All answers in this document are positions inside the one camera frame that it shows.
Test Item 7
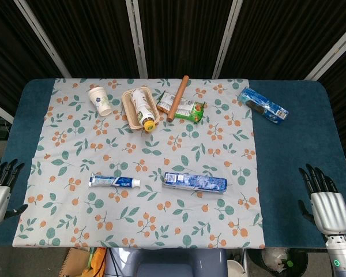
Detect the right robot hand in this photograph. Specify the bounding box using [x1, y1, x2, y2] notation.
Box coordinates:
[297, 163, 346, 236]

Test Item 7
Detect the blue white toothpaste tube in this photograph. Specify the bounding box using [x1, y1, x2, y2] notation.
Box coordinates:
[88, 174, 141, 189]

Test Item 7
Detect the blue toothpaste box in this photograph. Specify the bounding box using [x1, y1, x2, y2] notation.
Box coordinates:
[161, 171, 228, 192]

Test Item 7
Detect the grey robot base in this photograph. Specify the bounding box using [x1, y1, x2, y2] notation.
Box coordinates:
[105, 247, 228, 277]

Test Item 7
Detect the blue table cover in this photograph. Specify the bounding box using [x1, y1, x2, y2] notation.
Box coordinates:
[0, 78, 346, 249]

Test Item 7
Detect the black trash bin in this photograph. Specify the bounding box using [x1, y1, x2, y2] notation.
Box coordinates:
[246, 248, 309, 275]

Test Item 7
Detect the yellow orange bag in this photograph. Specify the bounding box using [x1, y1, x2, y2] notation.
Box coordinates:
[83, 247, 108, 277]

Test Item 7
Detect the blue cookie pack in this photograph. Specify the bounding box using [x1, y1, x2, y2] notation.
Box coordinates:
[236, 86, 289, 125]

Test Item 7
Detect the white floral paper cup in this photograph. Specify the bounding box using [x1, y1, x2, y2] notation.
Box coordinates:
[88, 84, 112, 117]

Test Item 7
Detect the floral print tablecloth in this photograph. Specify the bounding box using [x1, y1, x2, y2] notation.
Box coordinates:
[12, 77, 266, 249]

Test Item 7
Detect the beige food tray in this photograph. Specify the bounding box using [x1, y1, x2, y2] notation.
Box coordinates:
[121, 85, 159, 130]

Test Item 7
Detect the green snack bag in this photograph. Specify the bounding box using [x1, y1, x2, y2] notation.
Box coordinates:
[156, 89, 208, 125]

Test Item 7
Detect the yellow capped drink bottle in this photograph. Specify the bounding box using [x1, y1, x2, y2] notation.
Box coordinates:
[130, 88, 157, 133]

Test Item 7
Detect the brown wooden rolling pin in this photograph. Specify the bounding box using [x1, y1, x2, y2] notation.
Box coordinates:
[167, 75, 190, 122]

